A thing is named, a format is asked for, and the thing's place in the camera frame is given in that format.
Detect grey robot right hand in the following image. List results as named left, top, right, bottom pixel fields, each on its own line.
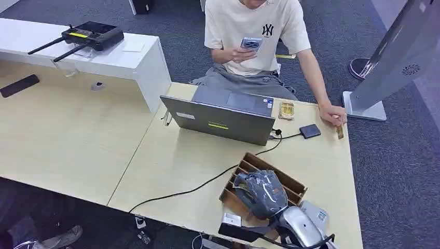
left=233, top=170, right=289, bottom=220

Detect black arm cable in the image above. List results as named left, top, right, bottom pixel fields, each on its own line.
left=260, top=233, right=336, bottom=249

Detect thin black laptop cables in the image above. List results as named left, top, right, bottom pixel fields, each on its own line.
left=160, top=109, right=173, bottom=128

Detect person's left hand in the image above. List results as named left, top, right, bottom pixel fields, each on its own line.
left=318, top=102, right=348, bottom=128

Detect grey smartphone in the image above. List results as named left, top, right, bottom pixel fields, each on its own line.
left=240, top=36, right=263, bottom=52

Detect clear acrylic stand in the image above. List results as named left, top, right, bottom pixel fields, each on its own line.
left=72, top=45, right=94, bottom=60

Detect grey flat power bank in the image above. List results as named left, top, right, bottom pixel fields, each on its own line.
left=300, top=200, right=329, bottom=228

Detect black remote controller with antennas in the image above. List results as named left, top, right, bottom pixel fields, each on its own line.
left=27, top=21, right=125, bottom=64

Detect white desk riser shelf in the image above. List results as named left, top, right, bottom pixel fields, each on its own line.
left=0, top=18, right=173, bottom=115

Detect wooden slotted card box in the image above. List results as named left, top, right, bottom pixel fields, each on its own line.
left=219, top=152, right=308, bottom=239

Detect round metal stanchion base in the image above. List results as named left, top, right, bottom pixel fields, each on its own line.
left=348, top=57, right=374, bottom=82

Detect white cable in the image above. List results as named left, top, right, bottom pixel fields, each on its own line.
left=190, top=233, right=204, bottom=249

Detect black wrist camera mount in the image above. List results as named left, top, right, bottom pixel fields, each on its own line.
left=217, top=222, right=280, bottom=243

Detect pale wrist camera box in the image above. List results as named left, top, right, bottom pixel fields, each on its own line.
left=222, top=212, right=243, bottom=228

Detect black box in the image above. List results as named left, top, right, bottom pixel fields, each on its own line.
left=128, top=0, right=155, bottom=16

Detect black plug adapter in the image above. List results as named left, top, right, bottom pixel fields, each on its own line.
left=137, top=231, right=152, bottom=246

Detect person's right hand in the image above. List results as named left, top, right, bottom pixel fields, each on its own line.
left=228, top=46, right=258, bottom=65

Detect person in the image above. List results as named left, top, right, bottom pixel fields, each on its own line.
left=189, top=0, right=348, bottom=128

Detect long black power cable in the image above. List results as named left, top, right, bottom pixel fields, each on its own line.
left=128, top=132, right=284, bottom=215

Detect grey kiosk stand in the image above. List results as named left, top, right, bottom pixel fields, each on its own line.
left=341, top=0, right=440, bottom=122

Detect grey shoe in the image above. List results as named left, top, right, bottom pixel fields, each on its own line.
left=32, top=225, right=84, bottom=249

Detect grey laptop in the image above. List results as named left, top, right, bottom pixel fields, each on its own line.
left=159, top=85, right=277, bottom=147

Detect black flat bar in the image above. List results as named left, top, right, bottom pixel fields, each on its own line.
left=0, top=74, right=40, bottom=99

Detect white paper pad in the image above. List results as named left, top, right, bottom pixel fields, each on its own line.
left=121, top=41, right=146, bottom=53

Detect short black drive cable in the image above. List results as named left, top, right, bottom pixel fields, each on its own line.
left=268, top=129, right=303, bottom=141

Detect small black external drive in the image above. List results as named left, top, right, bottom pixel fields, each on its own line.
left=299, top=123, right=322, bottom=140

